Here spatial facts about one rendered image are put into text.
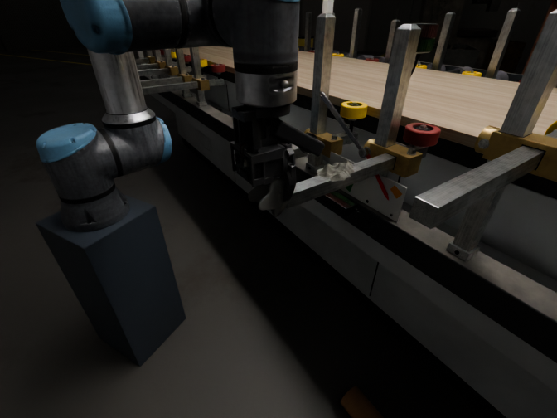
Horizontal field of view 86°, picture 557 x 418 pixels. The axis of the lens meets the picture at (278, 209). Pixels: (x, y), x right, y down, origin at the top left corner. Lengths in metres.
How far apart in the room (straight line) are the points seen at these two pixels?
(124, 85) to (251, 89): 0.60
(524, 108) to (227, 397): 1.16
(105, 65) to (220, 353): 1.07
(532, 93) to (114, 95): 0.93
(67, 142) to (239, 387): 0.97
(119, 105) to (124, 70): 0.10
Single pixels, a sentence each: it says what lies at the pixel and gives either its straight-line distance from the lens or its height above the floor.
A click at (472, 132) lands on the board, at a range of 0.87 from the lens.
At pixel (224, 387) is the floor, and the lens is 1.28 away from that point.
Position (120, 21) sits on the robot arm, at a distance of 0.45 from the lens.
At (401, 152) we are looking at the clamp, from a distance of 0.75.
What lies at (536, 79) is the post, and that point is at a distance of 0.62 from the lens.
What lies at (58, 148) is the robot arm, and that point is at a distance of 0.96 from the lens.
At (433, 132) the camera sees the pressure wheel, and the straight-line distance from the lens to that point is 0.80.
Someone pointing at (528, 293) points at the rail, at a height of 0.70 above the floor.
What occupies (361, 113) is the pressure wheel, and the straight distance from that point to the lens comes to 0.96.
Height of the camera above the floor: 1.14
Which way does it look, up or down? 33 degrees down
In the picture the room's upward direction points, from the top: straight up
